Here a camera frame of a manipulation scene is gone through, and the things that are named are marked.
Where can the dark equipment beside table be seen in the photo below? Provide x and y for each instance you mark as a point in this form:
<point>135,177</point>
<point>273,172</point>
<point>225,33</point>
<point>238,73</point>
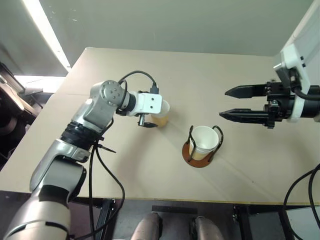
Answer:
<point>15,110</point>

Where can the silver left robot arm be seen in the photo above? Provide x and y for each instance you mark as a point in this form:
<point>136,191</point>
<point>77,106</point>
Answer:
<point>100,110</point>

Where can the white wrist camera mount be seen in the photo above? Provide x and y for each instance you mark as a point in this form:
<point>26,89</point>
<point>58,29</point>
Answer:
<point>150,102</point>
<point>295,57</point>

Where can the black metal table leg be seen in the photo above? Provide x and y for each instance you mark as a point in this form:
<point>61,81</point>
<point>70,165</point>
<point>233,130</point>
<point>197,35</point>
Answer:
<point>242,222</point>
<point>105,220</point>

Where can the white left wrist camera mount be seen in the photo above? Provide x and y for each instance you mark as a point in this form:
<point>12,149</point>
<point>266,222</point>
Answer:
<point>150,102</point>

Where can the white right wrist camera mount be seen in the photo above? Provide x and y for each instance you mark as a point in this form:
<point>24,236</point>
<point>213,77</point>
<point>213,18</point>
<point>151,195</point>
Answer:
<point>295,57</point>

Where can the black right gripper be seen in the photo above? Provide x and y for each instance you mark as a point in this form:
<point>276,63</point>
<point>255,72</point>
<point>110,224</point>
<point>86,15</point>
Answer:
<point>280,110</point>

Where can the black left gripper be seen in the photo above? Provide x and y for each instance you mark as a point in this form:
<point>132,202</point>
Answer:
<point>142,119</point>

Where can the white and tan paper cup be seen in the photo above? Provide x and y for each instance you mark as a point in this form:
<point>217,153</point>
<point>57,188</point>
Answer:
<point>163,115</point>
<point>203,140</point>

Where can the black flat bar under table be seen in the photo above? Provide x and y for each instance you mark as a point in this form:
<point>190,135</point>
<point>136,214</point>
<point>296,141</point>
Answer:
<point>175,209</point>

